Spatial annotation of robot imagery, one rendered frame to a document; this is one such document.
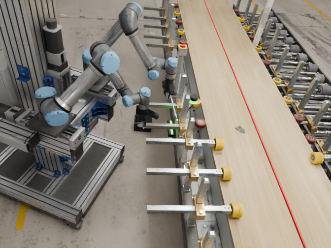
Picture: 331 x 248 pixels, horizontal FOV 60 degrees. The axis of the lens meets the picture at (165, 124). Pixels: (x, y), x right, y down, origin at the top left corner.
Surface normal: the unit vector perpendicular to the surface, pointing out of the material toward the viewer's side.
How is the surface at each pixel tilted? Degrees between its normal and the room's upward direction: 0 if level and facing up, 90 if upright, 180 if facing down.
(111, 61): 85
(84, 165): 0
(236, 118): 0
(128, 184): 0
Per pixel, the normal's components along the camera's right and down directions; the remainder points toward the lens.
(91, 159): 0.11, -0.73
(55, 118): 0.44, 0.71
